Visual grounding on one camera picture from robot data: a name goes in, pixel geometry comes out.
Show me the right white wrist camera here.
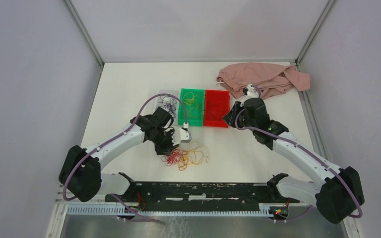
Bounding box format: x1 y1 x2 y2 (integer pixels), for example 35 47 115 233
243 84 261 99

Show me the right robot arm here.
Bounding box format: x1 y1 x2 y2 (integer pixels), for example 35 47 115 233
223 98 365 224

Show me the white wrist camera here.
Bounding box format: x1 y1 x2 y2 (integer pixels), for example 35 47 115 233
243 84 261 99
172 122 191 145

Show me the green plastic bin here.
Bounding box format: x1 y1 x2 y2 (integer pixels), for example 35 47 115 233
177 88 205 126

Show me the clear plastic bin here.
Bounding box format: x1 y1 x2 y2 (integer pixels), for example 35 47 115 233
153 89 180 122

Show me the yellow wire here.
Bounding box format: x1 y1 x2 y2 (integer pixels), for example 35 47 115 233
181 92 205 120

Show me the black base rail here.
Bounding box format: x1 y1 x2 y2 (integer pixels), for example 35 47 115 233
119 181 298 212

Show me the pink cloth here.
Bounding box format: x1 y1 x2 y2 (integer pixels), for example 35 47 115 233
216 62 311 100

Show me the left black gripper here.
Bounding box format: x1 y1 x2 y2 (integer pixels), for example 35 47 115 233
149 129 180 157

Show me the white slotted cable duct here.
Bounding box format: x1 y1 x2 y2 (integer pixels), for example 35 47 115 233
66 205 273 218

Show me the red plastic bin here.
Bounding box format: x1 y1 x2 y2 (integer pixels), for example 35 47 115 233
203 90 230 128

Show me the dark purple wire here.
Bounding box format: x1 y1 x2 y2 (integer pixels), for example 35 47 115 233
156 94 179 116

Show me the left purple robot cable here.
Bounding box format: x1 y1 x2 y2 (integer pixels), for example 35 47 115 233
62 93 190 224

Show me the right controller board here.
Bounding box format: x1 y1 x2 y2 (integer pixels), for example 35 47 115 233
268 206 289 220

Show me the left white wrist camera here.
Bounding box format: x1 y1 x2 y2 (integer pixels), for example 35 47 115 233
172 122 191 145

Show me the aluminium frame rail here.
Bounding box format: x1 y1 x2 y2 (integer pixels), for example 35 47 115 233
55 182 354 206

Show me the wire bundle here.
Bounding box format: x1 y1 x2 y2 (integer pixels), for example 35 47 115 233
161 141 211 172

